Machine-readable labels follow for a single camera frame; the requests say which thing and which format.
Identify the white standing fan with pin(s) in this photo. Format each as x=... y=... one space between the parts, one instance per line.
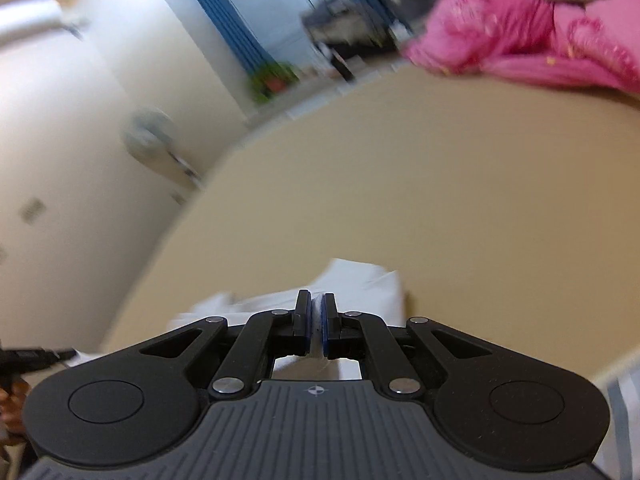
x=150 y=132

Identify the white air conditioner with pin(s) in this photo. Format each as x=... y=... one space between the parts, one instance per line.
x=30 y=20

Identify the person's left hand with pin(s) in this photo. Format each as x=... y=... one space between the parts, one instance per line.
x=11 y=410

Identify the clear plastic storage bin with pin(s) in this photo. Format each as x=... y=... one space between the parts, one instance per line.
x=410 y=0

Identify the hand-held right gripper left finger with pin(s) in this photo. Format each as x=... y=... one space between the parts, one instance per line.
x=302 y=322

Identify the white small garment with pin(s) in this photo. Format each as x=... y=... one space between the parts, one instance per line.
x=370 y=295

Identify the window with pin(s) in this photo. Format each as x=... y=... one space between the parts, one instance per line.
x=285 y=5

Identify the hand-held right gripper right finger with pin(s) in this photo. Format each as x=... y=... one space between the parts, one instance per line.
x=329 y=325

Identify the pile of grey clothes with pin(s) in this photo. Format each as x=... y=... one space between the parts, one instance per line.
x=340 y=22

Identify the potted green plant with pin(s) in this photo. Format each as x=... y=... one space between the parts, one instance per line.
x=272 y=80

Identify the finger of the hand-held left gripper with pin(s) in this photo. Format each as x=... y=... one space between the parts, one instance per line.
x=30 y=356

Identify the pink quilt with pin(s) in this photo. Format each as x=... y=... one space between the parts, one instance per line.
x=500 y=30

